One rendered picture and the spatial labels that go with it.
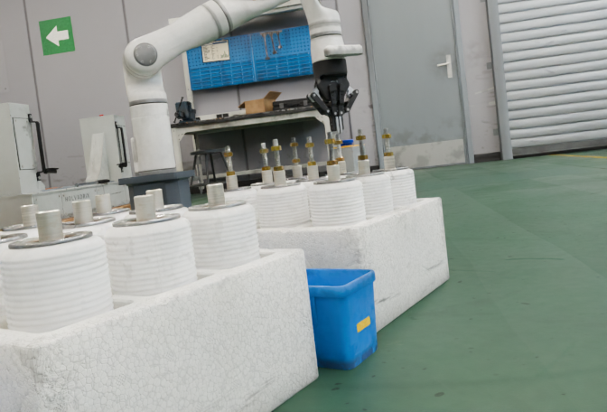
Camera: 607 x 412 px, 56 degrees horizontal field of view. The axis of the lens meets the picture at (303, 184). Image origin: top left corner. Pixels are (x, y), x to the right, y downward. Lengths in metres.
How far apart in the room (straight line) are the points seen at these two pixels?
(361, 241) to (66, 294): 0.50
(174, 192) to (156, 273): 0.78
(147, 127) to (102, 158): 3.36
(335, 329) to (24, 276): 0.43
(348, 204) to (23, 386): 0.60
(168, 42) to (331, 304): 0.85
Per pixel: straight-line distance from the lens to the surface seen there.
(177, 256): 0.64
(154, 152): 1.42
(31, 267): 0.57
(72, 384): 0.54
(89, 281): 0.57
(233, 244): 0.72
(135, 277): 0.64
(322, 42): 1.26
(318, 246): 0.96
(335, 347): 0.83
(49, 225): 0.60
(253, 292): 0.69
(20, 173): 3.69
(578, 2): 6.70
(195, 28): 1.48
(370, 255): 0.95
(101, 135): 4.86
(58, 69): 7.36
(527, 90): 6.42
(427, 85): 6.33
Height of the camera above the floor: 0.31
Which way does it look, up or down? 3 degrees down
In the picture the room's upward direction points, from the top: 7 degrees counter-clockwise
